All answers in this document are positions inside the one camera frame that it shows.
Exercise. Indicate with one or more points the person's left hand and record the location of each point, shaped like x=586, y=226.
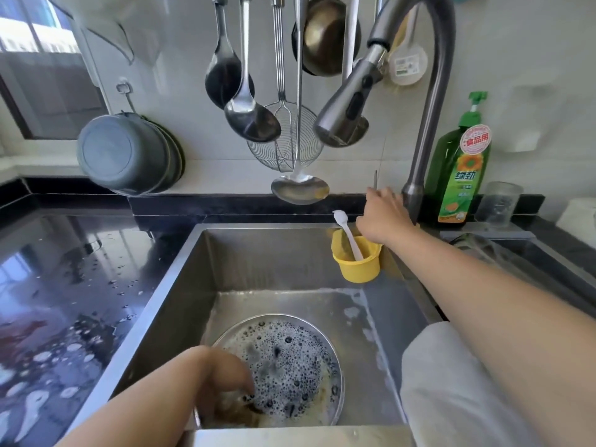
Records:
x=223, y=372

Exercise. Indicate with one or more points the person's right hand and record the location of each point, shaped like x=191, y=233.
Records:
x=384, y=218

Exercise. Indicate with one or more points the white cleaning brush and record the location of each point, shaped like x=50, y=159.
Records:
x=344, y=228

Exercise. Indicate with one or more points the black round steamer rack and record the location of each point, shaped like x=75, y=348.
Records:
x=279, y=372

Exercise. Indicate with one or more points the round steel pan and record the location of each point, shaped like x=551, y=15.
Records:
x=321, y=363

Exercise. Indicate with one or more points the round steel basin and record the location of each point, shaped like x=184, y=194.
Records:
x=521, y=265

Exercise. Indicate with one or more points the steel gooseneck faucet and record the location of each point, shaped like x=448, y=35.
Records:
x=433, y=69

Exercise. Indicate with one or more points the white dish rag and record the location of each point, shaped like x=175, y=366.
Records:
x=456, y=395

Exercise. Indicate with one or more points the person's right forearm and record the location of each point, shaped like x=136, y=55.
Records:
x=503, y=330

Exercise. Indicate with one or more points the person's left forearm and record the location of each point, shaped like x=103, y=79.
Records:
x=140, y=409

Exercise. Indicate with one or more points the yellow hanging sink cup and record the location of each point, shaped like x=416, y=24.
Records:
x=357, y=260

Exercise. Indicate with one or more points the stainless steel sink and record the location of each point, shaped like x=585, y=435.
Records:
x=186, y=293

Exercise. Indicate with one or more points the green dish soap bottle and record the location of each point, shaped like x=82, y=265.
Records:
x=458, y=172

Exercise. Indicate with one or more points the clear plastic cup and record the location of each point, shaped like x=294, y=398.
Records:
x=498, y=205

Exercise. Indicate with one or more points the white dish brush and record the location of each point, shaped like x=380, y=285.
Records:
x=407, y=65

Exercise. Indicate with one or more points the steel soup ladle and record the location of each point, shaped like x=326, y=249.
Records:
x=251, y=121

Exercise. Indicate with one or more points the hanging steel ladles and skimmer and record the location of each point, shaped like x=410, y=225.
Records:
x=222, y=79

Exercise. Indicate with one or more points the dark green hanging basin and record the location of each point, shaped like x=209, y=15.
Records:
x=175, y=155

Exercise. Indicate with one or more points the grey hanging basin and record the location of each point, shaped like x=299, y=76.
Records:
x=121, y=153

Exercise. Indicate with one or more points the white hanging cloth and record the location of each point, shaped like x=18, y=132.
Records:
x=93, y=18

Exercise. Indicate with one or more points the steel wall hook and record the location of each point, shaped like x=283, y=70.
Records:
x=125, y=93

